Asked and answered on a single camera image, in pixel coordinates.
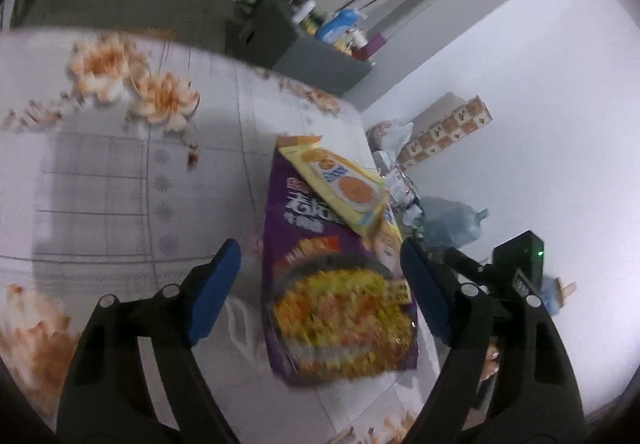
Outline floral bed sheet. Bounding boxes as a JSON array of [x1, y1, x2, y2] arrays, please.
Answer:
[[1, 39, 438, 443]]

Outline yellow snack packet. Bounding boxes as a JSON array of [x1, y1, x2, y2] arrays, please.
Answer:
[[276, 135, 388, 242]]

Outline person's right hand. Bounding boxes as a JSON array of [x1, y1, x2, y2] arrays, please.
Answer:
[[480, 343, 500, 381]]

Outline blue water jug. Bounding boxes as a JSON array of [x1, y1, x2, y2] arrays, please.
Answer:
[[421, 196, 489, 249]]

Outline blue detergent bottle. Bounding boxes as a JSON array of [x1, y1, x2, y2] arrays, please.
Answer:
[[314, 8, 367, 45]]

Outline grey storage box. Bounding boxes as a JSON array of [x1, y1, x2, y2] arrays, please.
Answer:
[[226, 0, 373, 97]]

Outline purple instant noodle bag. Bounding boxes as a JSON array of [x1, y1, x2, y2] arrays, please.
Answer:
[[262, 153, 418, 386]]

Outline patterned cardboard box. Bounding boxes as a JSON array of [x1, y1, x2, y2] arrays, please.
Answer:
[[397, 92, 492, 170]]

